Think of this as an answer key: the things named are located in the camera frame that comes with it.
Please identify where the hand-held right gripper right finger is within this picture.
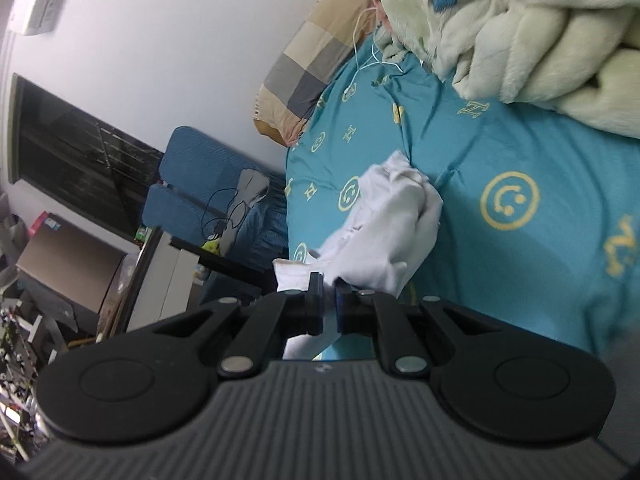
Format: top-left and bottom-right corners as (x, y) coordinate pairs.
(335, 279), (507, 378)

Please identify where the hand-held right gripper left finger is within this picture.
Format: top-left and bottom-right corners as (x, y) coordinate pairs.
(150, 272), (325, 380)

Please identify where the white t-shirt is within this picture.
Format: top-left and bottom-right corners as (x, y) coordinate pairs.
(272, 149), (445, 361)

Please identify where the grey cloth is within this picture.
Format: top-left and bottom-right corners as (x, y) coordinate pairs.
(220, 169), (271, 256)

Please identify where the blue covered chair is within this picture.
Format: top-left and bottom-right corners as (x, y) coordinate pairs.
(160, 126), (290, 266)
(141, 183), (281, 306)

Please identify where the bed with teal printed sheet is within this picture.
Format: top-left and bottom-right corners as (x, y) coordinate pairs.
(285, 35), (640, 386)

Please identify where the brown cushion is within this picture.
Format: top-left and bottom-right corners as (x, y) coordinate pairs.
(252, 0), (378, 148)

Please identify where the clear plastic bag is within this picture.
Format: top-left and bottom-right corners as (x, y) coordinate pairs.
(97, 255), (141, 336)

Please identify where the cardboard box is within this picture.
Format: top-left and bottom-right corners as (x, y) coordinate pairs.
(16, 220), (126, 313)

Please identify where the pink lidded container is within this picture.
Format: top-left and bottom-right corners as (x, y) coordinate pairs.
(30, 212), (61, 236)

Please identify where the dark window with grille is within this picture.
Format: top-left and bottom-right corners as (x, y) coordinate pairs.
(10, 74), (166, 241)

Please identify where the green plush blanket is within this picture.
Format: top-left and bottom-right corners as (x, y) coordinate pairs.
(375, 0), (640, 138)

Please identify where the black cable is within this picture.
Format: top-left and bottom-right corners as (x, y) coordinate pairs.
(201, 187), (246, 236)

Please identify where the white charging cable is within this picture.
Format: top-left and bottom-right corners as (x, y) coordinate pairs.
(342, 0), (406, 96)

